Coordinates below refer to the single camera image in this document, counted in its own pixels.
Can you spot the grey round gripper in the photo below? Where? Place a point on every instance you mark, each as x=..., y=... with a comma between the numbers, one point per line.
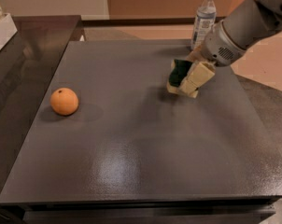
x=218, y=47

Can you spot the green and yellow sponge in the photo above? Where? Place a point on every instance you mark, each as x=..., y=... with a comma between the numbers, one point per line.
x=179, y=69

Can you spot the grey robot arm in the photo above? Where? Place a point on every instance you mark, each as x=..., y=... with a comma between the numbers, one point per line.
x=252, y=21

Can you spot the clear plastic water bottle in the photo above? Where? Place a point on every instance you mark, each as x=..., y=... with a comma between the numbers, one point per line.
x=204, y=20

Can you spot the orange fruit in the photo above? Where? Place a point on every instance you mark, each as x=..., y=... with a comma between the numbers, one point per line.
x=64, y=101

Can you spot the dark glossy side table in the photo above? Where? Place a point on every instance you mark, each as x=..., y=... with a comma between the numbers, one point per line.
x=27, y=64

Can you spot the white box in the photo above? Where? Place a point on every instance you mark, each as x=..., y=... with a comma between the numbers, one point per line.
x=7, y=29

